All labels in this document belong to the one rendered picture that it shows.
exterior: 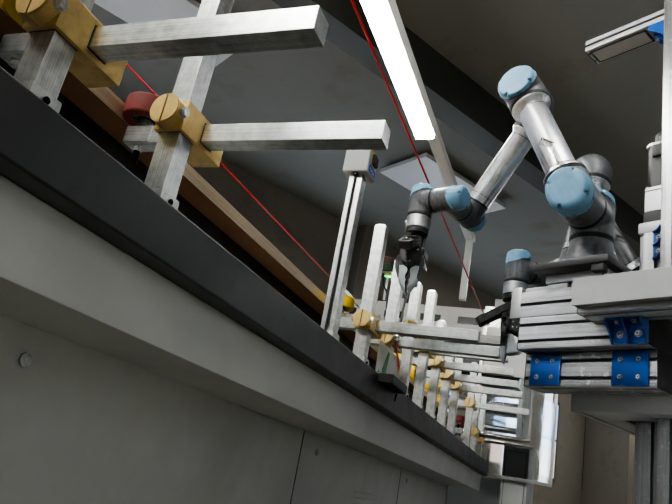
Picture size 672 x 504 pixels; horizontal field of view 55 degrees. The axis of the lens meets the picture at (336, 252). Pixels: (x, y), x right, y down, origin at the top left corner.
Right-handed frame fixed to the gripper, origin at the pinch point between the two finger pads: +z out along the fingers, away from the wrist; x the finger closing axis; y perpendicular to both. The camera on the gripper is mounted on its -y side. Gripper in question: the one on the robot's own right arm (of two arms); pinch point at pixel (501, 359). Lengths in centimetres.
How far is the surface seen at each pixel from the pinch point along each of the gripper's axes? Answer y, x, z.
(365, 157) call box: -33, -58, -36
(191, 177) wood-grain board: -49, -104, -5
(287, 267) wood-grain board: -49, -56, -5
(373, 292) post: -33.5, -30.7, -8.4
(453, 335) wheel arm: -10.2, -26.5, 0.7
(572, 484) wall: 15, 927, -27
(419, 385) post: -34, 44, 3
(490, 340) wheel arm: -7.1, 23.5, -11.6
